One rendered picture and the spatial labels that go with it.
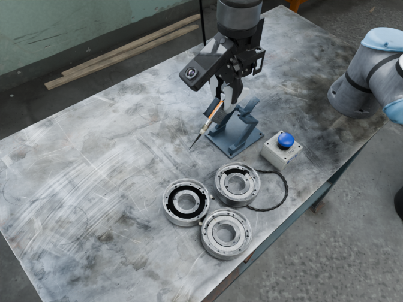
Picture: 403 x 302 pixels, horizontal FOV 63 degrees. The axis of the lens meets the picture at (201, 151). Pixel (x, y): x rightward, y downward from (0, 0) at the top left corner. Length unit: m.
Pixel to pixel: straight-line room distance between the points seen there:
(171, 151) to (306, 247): 1.03
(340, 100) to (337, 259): 0.90
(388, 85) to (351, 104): 0.17
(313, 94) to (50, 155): 0.76
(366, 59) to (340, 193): 1.07
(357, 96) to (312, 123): 0.14
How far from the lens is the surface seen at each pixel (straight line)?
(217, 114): 0.73
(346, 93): 1.03
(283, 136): 0.82
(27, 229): 0.79
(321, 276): 1.67
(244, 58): 0.65
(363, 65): 0.97
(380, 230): 1.91
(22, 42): 2.21
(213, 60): 0.62
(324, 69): 1.19
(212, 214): 0.72
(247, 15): 0.58
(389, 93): 0.89
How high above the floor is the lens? 1.47
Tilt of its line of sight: 53 degrees down
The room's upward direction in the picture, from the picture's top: 8 degrees clockwise
